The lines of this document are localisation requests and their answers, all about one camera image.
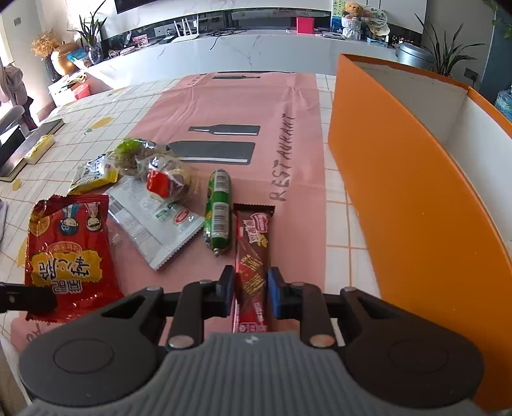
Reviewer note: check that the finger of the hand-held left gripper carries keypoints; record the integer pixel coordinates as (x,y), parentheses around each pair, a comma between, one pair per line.
(28,300)

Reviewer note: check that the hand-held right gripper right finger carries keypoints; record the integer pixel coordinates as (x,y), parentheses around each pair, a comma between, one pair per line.
(274,292)

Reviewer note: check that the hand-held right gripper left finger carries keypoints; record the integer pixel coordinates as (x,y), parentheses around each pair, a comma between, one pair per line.
(228,288)

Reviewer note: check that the brown chocolate bar wrapper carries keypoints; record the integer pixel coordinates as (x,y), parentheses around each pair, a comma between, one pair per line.
(252,248)

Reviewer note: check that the red snack bag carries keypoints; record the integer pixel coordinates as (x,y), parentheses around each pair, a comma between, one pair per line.
(68,256)

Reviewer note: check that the green sausage stick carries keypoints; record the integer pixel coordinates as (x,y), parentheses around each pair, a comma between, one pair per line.
(218,208)

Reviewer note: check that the clear red-label pastry packet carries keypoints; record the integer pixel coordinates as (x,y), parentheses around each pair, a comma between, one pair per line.
(172,180)

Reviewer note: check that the yellow biscuit packet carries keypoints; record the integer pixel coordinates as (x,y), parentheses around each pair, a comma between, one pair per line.
(94,174)

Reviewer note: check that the orange cardboard box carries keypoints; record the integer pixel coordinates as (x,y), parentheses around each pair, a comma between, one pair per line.
(400,200)

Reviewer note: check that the white flat snack packet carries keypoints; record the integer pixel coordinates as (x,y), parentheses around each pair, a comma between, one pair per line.
(152,224)

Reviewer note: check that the yellow small box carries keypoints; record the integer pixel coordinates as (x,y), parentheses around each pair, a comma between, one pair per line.
(38,150)

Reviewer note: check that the dark flat board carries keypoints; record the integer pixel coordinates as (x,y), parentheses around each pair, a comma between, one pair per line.
(28,146)

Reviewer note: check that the clear green-top cake packet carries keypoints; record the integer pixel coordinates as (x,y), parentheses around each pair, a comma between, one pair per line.
(130,156)

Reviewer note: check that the pink printed table mat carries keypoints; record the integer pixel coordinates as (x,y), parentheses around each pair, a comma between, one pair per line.
(260,120)

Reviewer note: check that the grey chair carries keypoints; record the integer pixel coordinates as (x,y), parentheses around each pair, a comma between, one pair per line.
(10,120)

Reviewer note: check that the white storage box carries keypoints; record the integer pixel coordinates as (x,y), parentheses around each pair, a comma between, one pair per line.
(64,90)

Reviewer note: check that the red storage box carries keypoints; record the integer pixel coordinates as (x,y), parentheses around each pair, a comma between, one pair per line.
(82,91)

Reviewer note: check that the white marble cabinet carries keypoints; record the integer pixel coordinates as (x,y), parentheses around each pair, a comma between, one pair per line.
(240,52)

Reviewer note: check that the golden round vase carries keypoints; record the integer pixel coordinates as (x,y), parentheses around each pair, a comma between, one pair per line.
(64,58)

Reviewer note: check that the white router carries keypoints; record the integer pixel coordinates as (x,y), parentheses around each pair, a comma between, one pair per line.
(186,36)

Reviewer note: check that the dried flowers in black vase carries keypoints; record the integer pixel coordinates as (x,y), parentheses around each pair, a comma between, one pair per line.
(46,44)

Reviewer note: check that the green plant in glass vase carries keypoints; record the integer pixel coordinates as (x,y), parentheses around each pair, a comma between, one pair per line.
(94,40)

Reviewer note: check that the red square box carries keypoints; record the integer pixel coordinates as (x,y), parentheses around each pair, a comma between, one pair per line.
(305,25)

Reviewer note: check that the silver trash bin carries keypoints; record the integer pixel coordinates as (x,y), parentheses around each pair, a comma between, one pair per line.
(414,56)

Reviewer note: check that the teddy bear bouquet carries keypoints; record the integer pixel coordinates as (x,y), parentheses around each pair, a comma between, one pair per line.
(352,20)

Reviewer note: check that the round printed hand fan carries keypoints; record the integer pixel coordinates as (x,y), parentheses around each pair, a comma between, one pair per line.
(378,22)

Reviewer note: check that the potted long-leaf plant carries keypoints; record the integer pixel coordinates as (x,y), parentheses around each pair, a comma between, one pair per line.
(450,52)

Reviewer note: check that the hanging green vine plant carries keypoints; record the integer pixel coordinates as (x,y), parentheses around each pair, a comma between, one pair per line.
(500,12)

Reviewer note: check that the wall socket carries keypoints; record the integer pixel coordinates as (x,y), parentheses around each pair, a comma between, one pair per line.
(472,76)

